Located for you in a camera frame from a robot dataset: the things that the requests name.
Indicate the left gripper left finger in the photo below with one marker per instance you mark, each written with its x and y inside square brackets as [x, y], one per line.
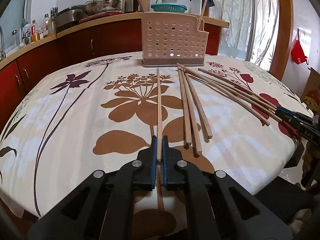
[101, 207]

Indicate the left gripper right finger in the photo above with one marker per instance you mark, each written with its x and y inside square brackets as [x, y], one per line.
[218, 207]

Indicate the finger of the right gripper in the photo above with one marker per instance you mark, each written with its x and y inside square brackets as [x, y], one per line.
[287, 115]

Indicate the red kitchen cabinets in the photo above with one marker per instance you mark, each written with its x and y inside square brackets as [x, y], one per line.
[22, 73]

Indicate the floral tablecloth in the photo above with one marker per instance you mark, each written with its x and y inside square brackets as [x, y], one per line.
[100, 113]

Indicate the red hanging bag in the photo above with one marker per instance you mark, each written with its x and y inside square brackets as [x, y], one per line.
[297, 53]

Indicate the sliding glass door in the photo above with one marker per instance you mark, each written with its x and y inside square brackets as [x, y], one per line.
[260, 32]

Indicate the pink perforated utensil holder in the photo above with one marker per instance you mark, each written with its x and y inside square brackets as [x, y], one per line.
[169, 38]

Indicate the white plastic container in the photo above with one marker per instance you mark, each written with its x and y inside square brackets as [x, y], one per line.
[195, 7]

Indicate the teal plastic basket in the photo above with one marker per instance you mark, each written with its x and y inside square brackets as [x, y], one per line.
[169, 7]

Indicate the green mug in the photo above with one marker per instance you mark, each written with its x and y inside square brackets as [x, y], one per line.
[166, 1]

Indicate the beige countertop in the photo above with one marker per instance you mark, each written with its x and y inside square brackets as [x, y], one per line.
[89, 24]

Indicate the chrome faucet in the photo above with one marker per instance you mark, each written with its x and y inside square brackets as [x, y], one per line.
[2, 50]

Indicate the black electric kettle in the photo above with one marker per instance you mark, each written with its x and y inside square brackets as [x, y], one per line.
[131, 6]

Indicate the red label oil bottle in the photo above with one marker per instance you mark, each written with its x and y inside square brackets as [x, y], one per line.
[34, 32]

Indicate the knife block with knives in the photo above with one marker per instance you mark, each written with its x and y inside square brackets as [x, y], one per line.
[53, 14]

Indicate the yellow oil bottle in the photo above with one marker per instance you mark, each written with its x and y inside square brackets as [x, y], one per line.
[46, 26]

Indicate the red induction cooker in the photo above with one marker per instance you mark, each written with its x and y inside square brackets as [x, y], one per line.
[100, 15]

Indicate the silver rice cooker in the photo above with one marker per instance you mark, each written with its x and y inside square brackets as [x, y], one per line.
[69, 17]

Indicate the steel wok with lid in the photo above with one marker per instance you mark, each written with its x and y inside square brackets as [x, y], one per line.
[98, 6]

